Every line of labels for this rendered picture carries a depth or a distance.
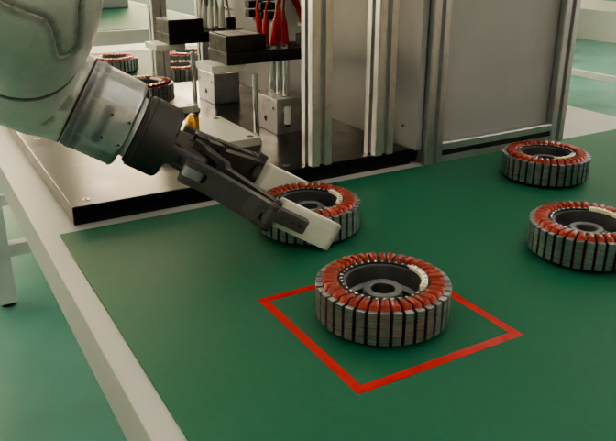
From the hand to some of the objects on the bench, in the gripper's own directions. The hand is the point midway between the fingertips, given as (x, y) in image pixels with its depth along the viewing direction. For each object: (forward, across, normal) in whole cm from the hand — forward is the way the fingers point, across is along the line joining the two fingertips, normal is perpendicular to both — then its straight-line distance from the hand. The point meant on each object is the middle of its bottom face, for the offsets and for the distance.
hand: (308, 210), depth 77 cm
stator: (+24, +11, +11) cm, 29 cm away
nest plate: (-10, -32, -6) cm, 34 cm away
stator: (+1, 0, -2) cm, 2 cm away
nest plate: (-17, -55, -10) cm, 58 cm away
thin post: (-9, -52, -5) cm, 53 cm away
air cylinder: (-5, -60, -3) cm, 60 cm away
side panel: (+30, -26, +14) cm, 42 cm away
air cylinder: (+2, -37, +1) cm, 37 cm away
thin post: (-2, -29, -1) cm, 29 cm away
